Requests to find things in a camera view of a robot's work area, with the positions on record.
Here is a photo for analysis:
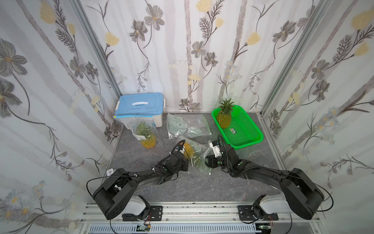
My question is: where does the zip-top bag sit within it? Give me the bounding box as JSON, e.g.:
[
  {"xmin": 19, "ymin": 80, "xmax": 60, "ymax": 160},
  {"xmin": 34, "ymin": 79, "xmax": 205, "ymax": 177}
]
[
  {"xmin": 124, "ymin": 117, "xmax": 162, "ymax": 149},
  {"xmin": 166, "ymin": 113, "xmax": 211, "ymax": 139},
  {"xmin": 177, "ymin": 136, "xmax": 213, "ymax": 175}
]

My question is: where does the pineapple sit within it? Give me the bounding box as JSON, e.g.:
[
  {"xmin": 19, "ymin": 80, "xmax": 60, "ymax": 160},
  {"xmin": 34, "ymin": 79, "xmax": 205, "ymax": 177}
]
[
  {"xmin": 183, "ymin": 141, "xmax": 206, "ymax": 169},
  {"xmin": 216, "ymin": 99, "xmax": 234, "ymax": 129},
  {"xmin": 136, "ymin": 122, "xmax": 156, "ymax": 149}
]

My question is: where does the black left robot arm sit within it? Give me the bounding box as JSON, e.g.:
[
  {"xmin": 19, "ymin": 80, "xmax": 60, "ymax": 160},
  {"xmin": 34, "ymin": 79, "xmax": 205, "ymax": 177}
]
[{"xmin": 89, "ymin": 140, "xmax": 189, "ymax": 221}]

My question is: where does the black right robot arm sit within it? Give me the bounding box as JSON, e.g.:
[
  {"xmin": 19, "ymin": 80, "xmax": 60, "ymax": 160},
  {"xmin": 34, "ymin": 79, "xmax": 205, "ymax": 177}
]
[{"xmin": 205, "ymin": 136, "xmax": 324, "ymax": 220}]

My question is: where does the green plastic perforated basket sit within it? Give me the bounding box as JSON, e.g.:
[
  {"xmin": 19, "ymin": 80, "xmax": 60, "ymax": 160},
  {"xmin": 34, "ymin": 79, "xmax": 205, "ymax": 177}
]
[{"xmin": 211, "ymin": 105, "xmax": 264, "ymax": 149}]

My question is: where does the blue lid storage box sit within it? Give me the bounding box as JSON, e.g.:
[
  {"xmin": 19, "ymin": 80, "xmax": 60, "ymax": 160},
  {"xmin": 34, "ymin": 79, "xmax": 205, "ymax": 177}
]
[{"xmin": 113, "ymin": 93, "xmax": 166, "ymax": 128}]

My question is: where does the white power strip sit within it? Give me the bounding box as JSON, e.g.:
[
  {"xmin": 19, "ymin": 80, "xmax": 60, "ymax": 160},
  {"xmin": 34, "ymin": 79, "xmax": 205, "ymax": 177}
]
[{"xmin": 106, "ymin": 168, "xmax": 114, "ymax": 176}]

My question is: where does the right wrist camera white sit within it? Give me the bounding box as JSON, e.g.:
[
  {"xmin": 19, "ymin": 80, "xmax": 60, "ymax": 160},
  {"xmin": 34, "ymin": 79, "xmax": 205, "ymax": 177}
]
[{"xmin": 209, "ymin": 141, "xmax": 222, "ymax": 158}]

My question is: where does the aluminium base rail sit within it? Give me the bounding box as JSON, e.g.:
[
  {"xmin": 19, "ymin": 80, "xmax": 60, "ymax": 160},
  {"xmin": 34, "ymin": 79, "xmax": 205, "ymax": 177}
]
[{"xmin": 79, "ymin": 201, "xmax": 319, "ymax": 224}]

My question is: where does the white perforated cable duct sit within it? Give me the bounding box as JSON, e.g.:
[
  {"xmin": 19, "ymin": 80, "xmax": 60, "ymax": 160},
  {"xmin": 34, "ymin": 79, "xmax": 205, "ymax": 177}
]
[{"xmin": 86, "ymin": 223, "xmax": 261, "ymax": 234}]

